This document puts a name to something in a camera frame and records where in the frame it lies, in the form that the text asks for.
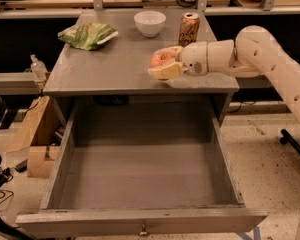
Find green chip bag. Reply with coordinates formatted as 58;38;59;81
58;23;118;51

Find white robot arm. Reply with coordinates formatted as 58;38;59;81
148;26;300;123

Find orange soda can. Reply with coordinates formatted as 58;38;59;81
179;12;200;47

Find grey open top drawer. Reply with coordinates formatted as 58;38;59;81
17;97;267;238

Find brown cardboard boxes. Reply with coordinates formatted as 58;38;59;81
7;96;61;178

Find white ceramic bowl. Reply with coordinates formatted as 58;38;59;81
134;11;166;37

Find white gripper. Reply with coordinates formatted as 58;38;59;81
148;41;208;80

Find red apple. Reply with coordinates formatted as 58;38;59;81
150;52;173;68

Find black chair base leg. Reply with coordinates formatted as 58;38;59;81
280;129;300;155

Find grey wooden cabinet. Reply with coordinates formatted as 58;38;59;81
44;9;239;119

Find clear sanitizer bottle left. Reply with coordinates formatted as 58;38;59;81
30;54;48;81

